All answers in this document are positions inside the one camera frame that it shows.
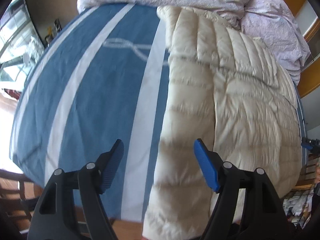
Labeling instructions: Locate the cream quilted down jacket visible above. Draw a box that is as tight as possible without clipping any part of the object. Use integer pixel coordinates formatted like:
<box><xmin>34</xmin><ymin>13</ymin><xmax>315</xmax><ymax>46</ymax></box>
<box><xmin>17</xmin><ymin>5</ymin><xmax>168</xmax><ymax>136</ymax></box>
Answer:
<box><xmin>143</xmin><ymin>6</ymin><xmax>302</xmax><ymax>239</ymax></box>

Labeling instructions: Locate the dark wooden chair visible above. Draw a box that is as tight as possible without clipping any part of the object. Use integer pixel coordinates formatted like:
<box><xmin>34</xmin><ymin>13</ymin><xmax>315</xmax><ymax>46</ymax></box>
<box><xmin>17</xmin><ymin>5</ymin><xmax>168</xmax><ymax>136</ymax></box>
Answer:
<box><xmin>1</xmin><ymin>170</ymin><xmax>38</xmax><ymax>235</ymax></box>

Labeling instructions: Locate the pink floral pillow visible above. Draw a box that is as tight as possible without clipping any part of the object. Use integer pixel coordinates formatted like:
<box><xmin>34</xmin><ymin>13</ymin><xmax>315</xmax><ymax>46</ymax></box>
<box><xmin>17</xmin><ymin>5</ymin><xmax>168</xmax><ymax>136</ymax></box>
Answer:
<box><xmin>240</xmin><ymin>0</ymin><xmax>311</xmax><ymax>85</ymax></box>

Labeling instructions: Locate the blue white striped bed sheet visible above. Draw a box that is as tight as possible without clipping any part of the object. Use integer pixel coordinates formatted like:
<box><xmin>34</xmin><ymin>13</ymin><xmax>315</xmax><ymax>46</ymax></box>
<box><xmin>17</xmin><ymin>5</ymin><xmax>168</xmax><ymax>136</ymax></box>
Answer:
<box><xmin>9</xmin><ymin>3</ymin><xmax>307</xmax><ymax>223</ymax></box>

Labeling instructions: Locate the glass top side table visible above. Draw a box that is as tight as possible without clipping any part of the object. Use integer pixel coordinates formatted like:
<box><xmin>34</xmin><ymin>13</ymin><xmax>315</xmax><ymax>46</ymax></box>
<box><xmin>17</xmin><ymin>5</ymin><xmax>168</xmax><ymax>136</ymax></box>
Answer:
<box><xmin>0</xmin><ymin>17</ymin><xmax>63</xmax><ymax>100</ymax></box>

